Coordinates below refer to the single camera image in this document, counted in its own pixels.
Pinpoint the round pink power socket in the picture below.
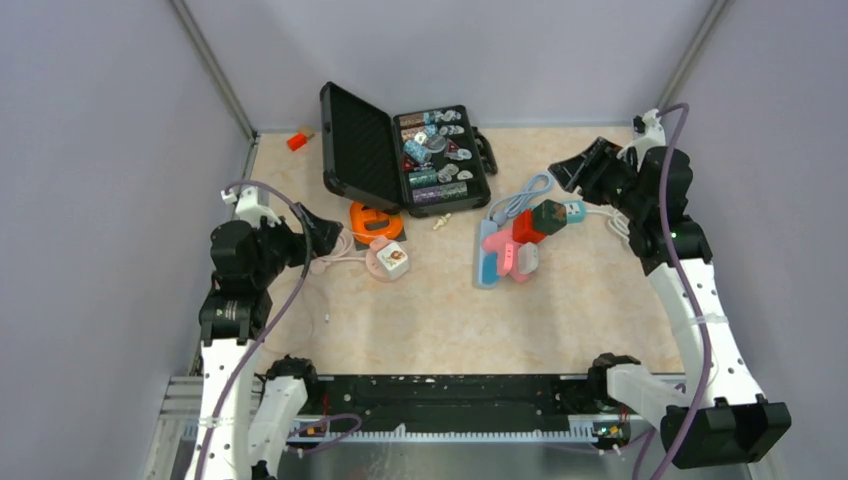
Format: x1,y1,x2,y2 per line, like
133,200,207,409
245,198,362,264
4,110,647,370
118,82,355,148
365,251,410,283

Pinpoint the red small block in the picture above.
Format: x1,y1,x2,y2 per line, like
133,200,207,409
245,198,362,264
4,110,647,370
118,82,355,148
286,133,310,151

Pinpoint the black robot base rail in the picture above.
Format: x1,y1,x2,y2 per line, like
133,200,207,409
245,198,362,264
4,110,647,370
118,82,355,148
299,374,639,441

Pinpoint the light blue coiled cable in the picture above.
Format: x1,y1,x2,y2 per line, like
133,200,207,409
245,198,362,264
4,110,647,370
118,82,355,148
486,172,556,225

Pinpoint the red cube plug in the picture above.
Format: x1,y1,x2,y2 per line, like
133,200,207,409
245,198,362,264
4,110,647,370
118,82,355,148
512,209,547,244

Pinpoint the white cartoon plug adapter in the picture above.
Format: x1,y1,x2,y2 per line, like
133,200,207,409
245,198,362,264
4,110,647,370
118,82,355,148
368,236,410,266

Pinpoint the orange tape dispenser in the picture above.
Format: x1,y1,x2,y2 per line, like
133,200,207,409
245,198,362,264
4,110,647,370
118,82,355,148
349,202,404,245

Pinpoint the white charger plug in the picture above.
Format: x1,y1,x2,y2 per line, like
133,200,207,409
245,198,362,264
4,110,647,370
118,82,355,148
516,242,539,275

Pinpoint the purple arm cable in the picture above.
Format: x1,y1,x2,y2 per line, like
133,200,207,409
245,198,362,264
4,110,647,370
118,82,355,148
192,180,362,480
629,102,713,480

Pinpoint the blue charger plug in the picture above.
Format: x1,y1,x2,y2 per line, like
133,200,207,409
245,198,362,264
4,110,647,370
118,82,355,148
479,253,500,289

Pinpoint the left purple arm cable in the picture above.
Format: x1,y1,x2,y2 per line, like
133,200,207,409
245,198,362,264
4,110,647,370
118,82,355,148
192,180,362,480

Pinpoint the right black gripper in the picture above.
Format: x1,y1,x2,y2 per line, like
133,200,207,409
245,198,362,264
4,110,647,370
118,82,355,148
549,137,649,220

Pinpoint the dark green cube plug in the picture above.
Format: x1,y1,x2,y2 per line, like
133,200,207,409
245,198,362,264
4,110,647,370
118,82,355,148
531,199,568,236

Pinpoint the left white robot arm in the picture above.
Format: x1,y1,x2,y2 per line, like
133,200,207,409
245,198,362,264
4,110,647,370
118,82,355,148
185,180,336,479

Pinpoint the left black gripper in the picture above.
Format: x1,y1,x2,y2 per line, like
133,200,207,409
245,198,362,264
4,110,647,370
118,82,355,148
251,201,342,284

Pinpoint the teal small socket adapter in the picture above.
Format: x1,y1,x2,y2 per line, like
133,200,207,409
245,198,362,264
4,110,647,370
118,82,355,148
562,200,587,225

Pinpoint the light blue power strip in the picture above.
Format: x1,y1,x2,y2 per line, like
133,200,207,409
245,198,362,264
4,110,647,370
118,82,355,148
473,219,498,290

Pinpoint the pink triangular power socket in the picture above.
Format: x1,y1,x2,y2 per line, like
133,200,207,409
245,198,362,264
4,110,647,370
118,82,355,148
482,230,540,283

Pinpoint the small white plastic connector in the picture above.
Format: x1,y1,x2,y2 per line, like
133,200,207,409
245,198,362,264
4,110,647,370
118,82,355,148
432,213,452,231

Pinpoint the pink charger plug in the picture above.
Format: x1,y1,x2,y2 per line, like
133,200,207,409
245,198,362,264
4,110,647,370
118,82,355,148
497,241,520,277

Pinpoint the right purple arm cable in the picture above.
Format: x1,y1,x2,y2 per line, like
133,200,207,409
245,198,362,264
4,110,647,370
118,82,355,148
629,102,713,480

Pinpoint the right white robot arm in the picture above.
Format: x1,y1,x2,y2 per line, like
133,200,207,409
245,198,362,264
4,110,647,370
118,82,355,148
549,109,792,470

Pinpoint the white coiled cable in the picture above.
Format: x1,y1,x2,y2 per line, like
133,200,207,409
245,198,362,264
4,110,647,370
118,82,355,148
585,207,632,242

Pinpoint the open black carrying case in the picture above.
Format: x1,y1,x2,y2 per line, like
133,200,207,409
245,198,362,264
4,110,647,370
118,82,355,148
320,82,497,218

